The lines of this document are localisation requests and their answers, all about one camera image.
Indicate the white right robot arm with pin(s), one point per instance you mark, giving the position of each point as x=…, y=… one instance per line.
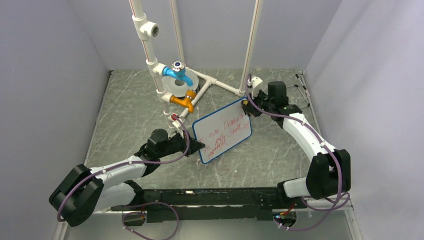
x=329, y=172

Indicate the blue framed whiteboard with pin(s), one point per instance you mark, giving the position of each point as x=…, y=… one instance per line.
x=222, y=130

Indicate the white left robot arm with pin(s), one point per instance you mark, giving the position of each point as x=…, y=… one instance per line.
x=86, y=190

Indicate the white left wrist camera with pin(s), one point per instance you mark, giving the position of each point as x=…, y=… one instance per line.
x=177, y=123

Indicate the orange brass faucet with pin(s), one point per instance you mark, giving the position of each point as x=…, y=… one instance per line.
x=186, y=102

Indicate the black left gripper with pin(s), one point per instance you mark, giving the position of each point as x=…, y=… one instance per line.
x=194, y=145

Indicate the blue faucet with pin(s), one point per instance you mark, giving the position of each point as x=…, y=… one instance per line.
x=178, y=72

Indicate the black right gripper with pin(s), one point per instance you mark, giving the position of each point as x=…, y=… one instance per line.
x=253, y=112

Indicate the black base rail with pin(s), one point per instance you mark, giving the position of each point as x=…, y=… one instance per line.
x=259, y=203

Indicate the clear round plate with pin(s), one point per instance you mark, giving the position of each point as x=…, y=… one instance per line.
x=179, y=87

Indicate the white PVC pipe frame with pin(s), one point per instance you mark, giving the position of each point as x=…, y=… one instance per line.
x=147, y=30

